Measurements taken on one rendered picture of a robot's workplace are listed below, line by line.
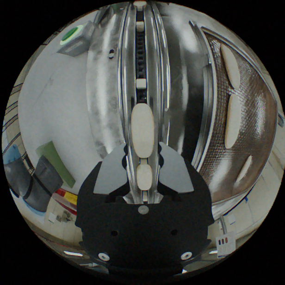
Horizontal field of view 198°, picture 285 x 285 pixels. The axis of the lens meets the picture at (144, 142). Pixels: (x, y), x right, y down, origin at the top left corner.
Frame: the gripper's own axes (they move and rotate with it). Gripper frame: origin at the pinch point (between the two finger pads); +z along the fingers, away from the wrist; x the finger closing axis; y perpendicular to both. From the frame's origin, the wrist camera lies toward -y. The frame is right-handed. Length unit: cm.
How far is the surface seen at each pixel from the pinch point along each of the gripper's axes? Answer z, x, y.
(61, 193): 3, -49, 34
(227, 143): -1.4, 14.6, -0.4
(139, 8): 3.4, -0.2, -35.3
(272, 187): -95, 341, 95
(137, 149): 3.1, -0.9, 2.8
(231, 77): -1.3, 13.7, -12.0
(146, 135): 3.0, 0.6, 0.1
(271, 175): -55, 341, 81
